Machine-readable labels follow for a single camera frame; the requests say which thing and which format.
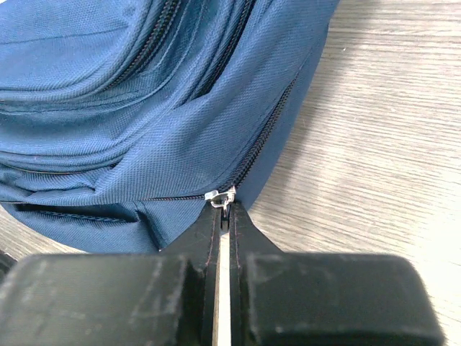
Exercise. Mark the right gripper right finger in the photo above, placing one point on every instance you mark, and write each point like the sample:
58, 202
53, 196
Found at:
314, 298

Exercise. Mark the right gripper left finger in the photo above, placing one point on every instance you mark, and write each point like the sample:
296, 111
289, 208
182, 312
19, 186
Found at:
166, 298

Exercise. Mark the navy blue student backpack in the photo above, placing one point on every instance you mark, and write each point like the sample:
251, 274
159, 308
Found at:
118, 117

